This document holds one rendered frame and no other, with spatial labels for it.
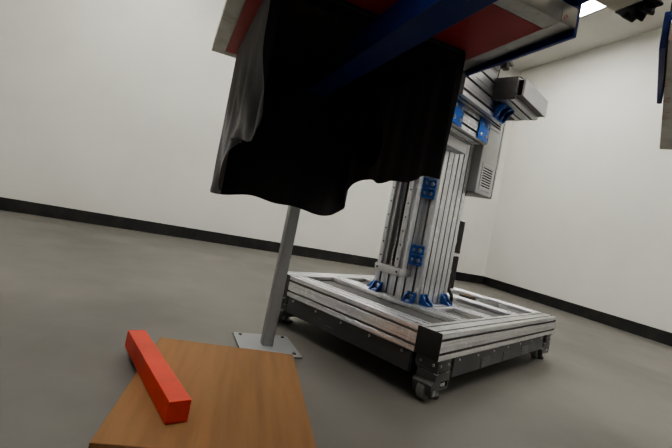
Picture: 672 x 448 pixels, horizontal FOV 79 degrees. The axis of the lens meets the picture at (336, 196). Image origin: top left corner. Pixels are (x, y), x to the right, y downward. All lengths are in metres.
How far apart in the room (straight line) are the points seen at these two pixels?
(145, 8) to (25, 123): 1.51
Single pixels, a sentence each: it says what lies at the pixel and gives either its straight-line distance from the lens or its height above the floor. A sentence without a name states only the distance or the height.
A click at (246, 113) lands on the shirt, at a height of 0.70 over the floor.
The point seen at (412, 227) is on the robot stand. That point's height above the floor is 0.54.
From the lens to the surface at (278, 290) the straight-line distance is 1.58.
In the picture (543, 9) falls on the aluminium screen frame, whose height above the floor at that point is 0.96.
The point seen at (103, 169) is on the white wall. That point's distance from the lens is 4.44.
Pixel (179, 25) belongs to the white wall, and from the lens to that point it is 4.67.
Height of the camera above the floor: 0.53
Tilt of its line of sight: 3 degrees up
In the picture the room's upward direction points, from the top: 11 degrees clockwise
